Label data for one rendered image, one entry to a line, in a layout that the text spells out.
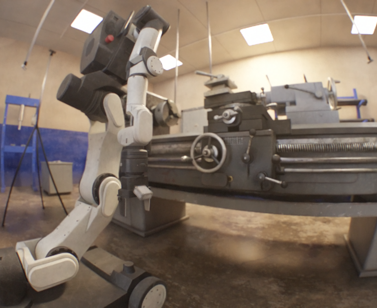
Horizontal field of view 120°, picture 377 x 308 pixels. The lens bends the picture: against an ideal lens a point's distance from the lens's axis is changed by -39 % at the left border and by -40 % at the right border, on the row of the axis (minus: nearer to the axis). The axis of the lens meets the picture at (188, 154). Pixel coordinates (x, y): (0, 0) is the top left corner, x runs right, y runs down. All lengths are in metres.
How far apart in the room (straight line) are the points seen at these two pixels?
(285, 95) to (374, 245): 1.07
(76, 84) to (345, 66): 4.95
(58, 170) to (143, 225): 2.13
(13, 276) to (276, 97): 1.54
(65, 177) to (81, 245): 2.70
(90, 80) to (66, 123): 4.12
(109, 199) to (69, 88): 0.44
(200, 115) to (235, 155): 4.21
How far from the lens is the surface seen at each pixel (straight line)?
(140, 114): 0.57
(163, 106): 1.64
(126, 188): 0.57
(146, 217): 1.57
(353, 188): 1.09
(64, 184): 3.39
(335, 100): 1.26
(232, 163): 0.92
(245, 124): 0.91
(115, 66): 0.80
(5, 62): 5.08
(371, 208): 0.96
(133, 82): 0.64
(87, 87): 0.72
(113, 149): 0.77
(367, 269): 1.27
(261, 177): 0.83
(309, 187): 1.04
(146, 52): 0.68
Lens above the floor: 0.66
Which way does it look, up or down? 2 degrees up
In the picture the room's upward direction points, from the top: straight up
